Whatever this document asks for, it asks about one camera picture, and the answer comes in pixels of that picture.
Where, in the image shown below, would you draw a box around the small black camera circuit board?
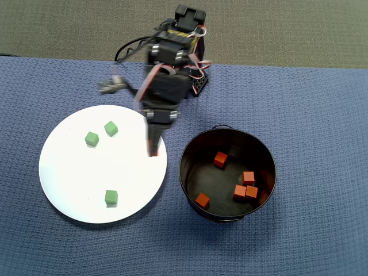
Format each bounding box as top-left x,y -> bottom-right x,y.
98,74 -> 127,94

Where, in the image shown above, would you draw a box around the black power cable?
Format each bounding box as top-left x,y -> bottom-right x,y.
117,40 -> 150,63
114,36 -> 153,63

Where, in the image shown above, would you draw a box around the green cube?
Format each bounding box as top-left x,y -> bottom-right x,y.
103,120 -> 119,137
84,131 -> 100,147
104,190 -> 118,205

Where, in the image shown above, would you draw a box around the white red servo wire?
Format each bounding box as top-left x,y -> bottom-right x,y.
183,59 -> 213,79
133,64 -> 164,112

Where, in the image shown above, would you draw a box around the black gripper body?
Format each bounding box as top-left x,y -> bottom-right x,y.
142,71 -> 190,110

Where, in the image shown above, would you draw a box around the black metal bucket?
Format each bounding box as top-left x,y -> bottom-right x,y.
178,124 -> 277,222

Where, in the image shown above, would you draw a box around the white round plate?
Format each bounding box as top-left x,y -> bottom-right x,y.
39,105 -> 168,224

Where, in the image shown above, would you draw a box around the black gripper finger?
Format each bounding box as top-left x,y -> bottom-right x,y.
146,110 -> 179,158

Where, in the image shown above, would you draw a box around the blue woven tablecloth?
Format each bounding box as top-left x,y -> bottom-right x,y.
0,55 -> 368,276

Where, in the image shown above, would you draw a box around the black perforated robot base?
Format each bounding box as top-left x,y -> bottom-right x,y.
186,70 -> 210,98

